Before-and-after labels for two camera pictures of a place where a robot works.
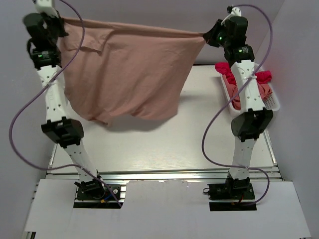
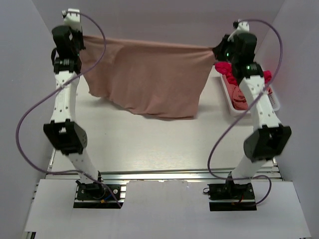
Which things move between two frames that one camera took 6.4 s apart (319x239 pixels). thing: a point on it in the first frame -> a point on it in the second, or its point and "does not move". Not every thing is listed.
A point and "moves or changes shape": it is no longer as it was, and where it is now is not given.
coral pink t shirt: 265,89 does not move
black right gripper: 210,37 -> 219,50
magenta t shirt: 224,67 does not move
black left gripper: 57,20 -> 78,34
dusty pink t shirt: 122,70 moves or changes shape
